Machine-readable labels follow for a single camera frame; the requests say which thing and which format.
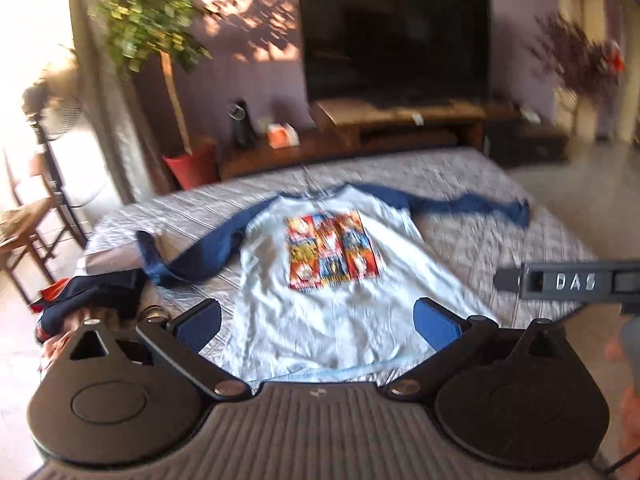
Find black flat television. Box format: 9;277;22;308
297;0;493;111

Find quilted silver bedspread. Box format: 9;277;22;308
75;146;601;396

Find dark wooden low cabinet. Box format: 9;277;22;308
220;110;571;181

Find person's right hand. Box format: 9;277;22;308
602;337;640;448

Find orange red cloth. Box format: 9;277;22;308
30;280;69;312

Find green potted tree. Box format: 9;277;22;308
95;0;216;156

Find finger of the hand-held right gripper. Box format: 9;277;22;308
494;266;523;292

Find dark navy garment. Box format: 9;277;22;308
32;269;148;341

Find wooden chair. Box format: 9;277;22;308
0;150;61;306

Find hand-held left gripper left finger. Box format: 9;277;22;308
67;298;253;403

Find red plant pot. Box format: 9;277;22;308
162;140;221;191

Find white blue raglan printed shirt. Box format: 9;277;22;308
136;182;531;386

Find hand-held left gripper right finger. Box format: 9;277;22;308
384;296;576;403

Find wooden television riser shelf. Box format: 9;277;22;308
309;99;488;148

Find orange white tissue box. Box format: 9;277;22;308
266;122;300;149

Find wicker vase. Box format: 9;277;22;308
556;85;584;137

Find dried purple flowers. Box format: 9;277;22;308
527;12;618;98

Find standing fan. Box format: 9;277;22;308
22;45;108;251

